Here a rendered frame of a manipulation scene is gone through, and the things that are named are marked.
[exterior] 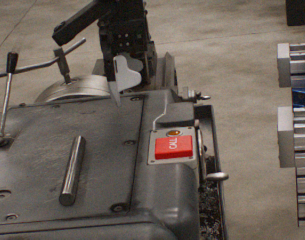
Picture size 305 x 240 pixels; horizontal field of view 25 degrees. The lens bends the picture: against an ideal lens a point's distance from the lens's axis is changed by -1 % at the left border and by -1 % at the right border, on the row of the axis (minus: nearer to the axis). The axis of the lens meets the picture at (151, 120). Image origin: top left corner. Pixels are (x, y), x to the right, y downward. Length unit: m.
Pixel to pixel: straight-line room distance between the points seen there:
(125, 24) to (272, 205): 2.34
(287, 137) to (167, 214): 0.60
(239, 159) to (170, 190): 2.92
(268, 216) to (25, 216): 2.44
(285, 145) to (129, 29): 0.48
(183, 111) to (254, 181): 2.42
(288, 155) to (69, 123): 0.50
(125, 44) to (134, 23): 0.05
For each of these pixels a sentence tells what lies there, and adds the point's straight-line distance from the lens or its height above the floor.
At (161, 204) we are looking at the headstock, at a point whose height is 1.25.
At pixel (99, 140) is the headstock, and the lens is 1.19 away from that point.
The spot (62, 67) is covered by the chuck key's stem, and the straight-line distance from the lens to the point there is 1.55.
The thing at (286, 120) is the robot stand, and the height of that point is 1.12.
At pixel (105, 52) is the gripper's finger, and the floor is 1.39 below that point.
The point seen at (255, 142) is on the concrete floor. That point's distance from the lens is 4.10.
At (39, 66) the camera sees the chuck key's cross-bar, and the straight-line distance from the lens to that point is 1.49.
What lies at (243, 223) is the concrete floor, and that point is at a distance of 3.30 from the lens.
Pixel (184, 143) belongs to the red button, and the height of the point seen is 1.27.
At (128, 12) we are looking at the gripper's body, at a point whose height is 1.45.
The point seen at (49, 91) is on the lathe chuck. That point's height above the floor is 1.22.
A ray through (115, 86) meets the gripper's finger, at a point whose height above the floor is 1.33.
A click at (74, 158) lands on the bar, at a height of 1.28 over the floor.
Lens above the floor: 1.72
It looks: 22 degrees down
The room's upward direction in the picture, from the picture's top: 8 degrees counter-clockwise
